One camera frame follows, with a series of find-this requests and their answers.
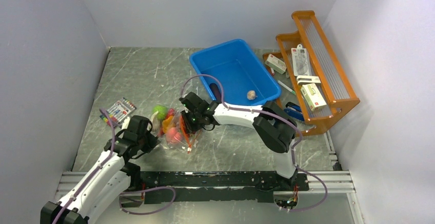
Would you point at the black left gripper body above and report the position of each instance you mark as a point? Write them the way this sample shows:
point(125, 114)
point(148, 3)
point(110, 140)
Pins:
point(146, 141)

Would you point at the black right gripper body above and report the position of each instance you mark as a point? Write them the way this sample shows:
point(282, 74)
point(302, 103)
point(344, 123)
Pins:
point(193, 121)

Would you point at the purple fake eggplant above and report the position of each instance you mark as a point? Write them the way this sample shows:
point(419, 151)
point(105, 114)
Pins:
point(215, 92)

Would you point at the clear zip bag red seal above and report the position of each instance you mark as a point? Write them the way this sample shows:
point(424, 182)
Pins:
point(188, 142)

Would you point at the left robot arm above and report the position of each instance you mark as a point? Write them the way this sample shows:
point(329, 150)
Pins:
point(111, 175)

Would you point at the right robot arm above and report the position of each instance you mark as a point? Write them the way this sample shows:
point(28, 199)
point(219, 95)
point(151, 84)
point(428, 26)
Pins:
point(276, 128)

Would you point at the red fake chili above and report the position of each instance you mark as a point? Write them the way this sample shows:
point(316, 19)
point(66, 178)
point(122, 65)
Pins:
point(171, 112)

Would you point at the orange fake carrot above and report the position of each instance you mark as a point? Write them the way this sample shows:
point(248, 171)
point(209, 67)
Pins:
point(167, 123)

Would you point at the pink fake peach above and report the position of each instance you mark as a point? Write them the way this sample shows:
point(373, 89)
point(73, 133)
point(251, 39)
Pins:
point(173, 136)

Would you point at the marker pen pack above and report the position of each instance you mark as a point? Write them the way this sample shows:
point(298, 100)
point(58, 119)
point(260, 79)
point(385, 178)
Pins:
point(120, 110)

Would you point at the blue plastic bin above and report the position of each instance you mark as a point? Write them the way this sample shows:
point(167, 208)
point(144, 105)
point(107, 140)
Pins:
point(238, 69)

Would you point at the white green small box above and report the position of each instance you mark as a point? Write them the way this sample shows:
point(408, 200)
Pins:
point(276, 64)

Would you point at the blue stapler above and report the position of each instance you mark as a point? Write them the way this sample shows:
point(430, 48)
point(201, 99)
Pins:
point(294, 111)

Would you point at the white green pen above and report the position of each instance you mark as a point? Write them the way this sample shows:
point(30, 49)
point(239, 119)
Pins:
point(286, 87)

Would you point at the white flat box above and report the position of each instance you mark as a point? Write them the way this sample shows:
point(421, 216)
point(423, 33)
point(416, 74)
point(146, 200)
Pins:
point(307, 79)

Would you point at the clear blister pack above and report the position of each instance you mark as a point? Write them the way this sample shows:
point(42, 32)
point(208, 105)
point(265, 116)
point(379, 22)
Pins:
point(300, 61)

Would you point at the white red large box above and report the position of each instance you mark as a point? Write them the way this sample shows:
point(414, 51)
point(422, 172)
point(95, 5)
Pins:
point(313, 97)

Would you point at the orange wooden rack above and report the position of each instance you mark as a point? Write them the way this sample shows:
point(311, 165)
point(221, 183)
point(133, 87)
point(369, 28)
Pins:
point(335, 87)

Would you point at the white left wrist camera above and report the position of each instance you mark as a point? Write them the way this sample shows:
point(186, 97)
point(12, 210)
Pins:
point(125, 123)

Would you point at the black aluminium base frame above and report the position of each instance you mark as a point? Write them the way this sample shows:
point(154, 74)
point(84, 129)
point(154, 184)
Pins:
point(261, 186)

